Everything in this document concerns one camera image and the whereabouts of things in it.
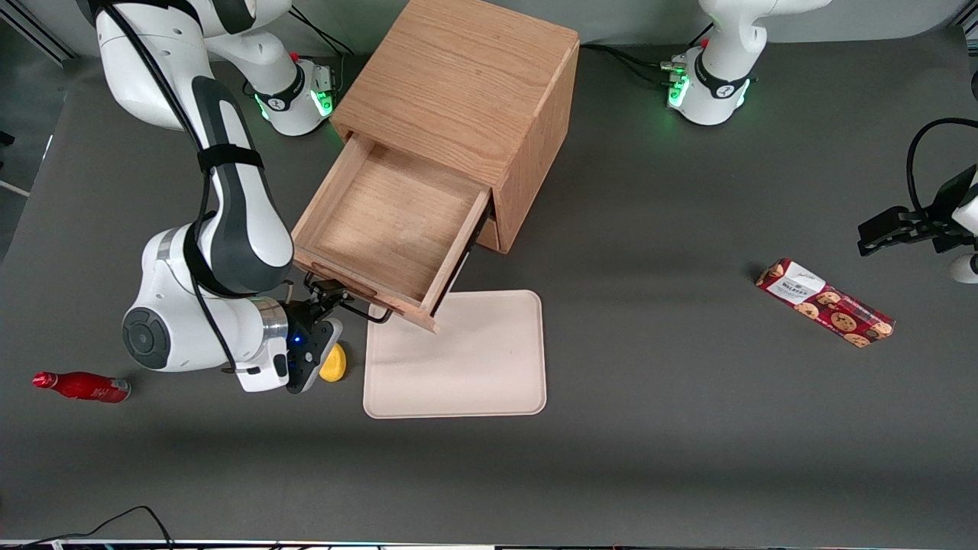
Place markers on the wooden drawer cabinet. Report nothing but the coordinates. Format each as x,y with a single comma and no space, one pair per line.
458,76

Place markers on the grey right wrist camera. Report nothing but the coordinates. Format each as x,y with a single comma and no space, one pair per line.
313,355

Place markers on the red cookie box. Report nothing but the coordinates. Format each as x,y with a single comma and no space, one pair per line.
829,305

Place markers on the beige plastic tray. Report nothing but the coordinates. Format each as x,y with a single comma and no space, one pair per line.
474,359

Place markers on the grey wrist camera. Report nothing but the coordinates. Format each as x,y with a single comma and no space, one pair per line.
313,355
966,269

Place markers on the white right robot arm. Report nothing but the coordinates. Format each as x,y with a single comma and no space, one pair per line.
237,229

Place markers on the yellow lemon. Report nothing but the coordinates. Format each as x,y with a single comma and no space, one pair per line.
336,368

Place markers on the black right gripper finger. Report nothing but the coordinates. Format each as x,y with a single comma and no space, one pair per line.
333,294
313,288

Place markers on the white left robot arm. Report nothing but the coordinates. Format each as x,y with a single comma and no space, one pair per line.
722,53

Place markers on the red bottle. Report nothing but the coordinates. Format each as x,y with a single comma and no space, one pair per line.
84,386

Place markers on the aluminium frame rail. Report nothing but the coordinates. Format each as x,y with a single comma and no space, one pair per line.
46,34

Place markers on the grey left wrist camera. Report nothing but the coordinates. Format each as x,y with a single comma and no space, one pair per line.
966,269

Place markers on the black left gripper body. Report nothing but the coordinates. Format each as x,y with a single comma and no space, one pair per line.
944,215

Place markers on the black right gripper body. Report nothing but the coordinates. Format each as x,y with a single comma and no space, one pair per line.
299,315

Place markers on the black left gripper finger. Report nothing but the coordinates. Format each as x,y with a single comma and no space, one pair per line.
875,246
886,223

